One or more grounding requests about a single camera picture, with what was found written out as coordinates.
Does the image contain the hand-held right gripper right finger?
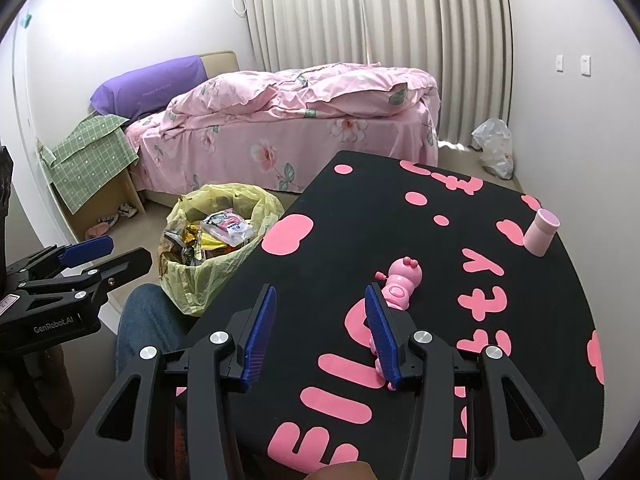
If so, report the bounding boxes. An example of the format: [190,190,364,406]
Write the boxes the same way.
[364,282,586,480]

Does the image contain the white plastic bag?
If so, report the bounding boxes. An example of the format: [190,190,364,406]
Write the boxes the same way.
[471,117,516,181]

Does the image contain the brown fuzzy coat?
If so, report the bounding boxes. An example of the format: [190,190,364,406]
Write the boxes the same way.
[0,345,77,462]

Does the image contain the yellow trash bag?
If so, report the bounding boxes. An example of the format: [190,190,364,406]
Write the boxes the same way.
[159,183,286,317]

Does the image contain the black pink-printed table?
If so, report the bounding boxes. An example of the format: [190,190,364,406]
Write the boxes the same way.
[172,150,606,476]

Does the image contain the purple pillow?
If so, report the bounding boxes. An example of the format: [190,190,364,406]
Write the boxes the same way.
[90,56,210,117]

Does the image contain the person's blue jeans leg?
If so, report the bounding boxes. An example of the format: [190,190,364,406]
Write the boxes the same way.
[115,282,202,397]

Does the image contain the pink cylindrical bottle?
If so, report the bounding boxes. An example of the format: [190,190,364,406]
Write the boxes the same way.
[522,208,561,257]

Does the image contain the pink floral bed sheet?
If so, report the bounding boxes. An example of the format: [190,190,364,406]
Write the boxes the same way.
[122,87,441,197]

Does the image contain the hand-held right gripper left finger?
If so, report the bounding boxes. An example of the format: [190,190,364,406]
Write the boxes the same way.
[56,284,278,480]

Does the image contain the beige headboard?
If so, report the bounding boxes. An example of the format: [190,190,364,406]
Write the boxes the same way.
[197,50,242,84]

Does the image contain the green checked cloth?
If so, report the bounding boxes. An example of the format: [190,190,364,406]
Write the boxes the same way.
[42,112,141,211]

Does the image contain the wooden nightstand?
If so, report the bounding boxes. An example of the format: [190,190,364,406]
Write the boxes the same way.
[50,167,147,244]

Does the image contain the white pink plastic packet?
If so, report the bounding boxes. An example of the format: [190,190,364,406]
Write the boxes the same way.
[200,210,256,247]

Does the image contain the beige pleated curtain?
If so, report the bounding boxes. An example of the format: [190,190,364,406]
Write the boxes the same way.
[240,0,516,149]

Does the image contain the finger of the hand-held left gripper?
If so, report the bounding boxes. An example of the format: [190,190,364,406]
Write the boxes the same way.
[7,236,115,282]
[20,247,153,297]

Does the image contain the white patterned shoes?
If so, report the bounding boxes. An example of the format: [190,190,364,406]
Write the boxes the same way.
[97,202,139,229]

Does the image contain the pink floral duvet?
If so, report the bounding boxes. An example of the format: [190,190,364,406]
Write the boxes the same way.
[167,62,351,121]

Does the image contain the pink caterpillar toy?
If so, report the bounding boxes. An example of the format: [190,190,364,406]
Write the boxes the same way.
[369,256,424,394]

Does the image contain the gold foil packet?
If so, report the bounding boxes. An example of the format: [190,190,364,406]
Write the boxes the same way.
[167,224,236,267]

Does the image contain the thin curtain wand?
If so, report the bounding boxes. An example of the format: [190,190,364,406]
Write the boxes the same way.
[358,0,375,67]

